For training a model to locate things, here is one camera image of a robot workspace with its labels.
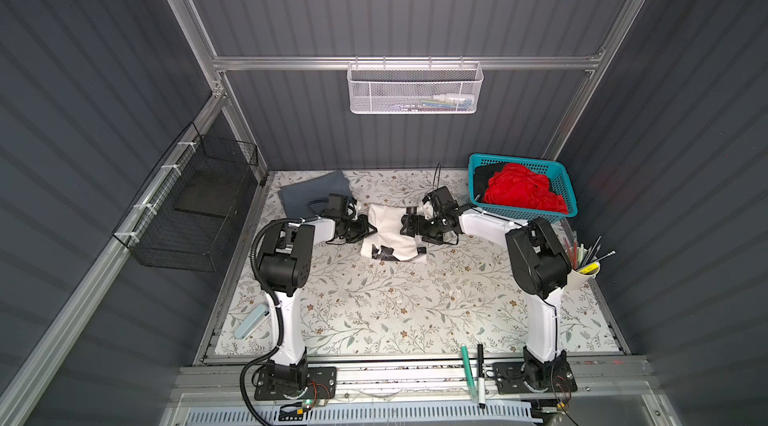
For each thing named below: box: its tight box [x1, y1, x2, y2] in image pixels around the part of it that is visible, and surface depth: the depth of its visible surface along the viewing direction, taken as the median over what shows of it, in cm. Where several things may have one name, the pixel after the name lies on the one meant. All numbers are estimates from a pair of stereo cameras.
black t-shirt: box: [474, 162, 507, 195], surface depth 113 cm
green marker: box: [460, 344, 478, 404], surface depth 76 cm
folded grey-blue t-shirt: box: [278, 170, 353, 219], surface depth 117 cm
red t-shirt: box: [484, 162, 568, 214], surface depth 110 cm
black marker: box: [477, 343, 486, 410], surface depth 75 cm
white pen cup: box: [566, 262, 601, 291], surface depth 84 cm
